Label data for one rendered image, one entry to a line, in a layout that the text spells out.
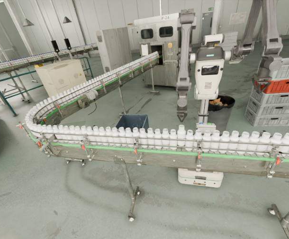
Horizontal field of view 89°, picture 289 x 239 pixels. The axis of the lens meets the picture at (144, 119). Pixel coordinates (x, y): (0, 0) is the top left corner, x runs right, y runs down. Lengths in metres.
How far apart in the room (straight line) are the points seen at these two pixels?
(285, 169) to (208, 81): 0.86
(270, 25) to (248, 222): 1.78
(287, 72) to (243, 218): 2.17
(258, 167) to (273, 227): 0.99
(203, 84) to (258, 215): 1.51
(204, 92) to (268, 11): 0.72
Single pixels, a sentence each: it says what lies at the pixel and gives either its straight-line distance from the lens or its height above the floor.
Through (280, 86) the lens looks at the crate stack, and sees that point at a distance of 3.21.
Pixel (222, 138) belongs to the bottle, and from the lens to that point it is 1.13.
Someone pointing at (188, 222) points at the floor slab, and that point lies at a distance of 1.98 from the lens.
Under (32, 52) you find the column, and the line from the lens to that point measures 11.54.
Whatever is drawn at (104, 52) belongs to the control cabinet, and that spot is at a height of 1.08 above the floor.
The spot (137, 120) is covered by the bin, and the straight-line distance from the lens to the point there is 1.80.
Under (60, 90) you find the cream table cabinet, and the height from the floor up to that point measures 0.53.
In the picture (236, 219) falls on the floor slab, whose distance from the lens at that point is 2.11.
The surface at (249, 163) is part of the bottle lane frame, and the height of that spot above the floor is 0.94.
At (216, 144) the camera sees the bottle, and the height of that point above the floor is 1.07.
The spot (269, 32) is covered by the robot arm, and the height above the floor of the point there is 1.72.
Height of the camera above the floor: 1.82
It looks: 32 degrees down
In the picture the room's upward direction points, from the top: 8 degrees counter-clockwise
